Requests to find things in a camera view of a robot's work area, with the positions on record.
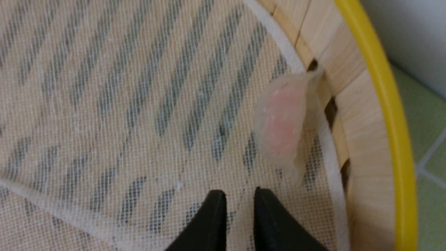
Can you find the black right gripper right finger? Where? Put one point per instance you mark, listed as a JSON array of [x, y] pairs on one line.
[[275, 229]]

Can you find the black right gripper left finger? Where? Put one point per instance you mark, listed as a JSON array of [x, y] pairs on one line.
[[207, 229]]

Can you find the pink steamed dumpling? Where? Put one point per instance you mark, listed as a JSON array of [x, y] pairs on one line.
[[283, 112]]

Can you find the white mesh steamer liner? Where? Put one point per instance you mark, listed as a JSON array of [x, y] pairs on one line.
[[119, 116]]

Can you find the bamboo steamer basket yellow rim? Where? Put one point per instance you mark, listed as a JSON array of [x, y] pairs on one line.
[[370, 128]]

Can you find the green checkered tablecloth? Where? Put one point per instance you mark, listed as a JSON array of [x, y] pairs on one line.
[[426, 117]]

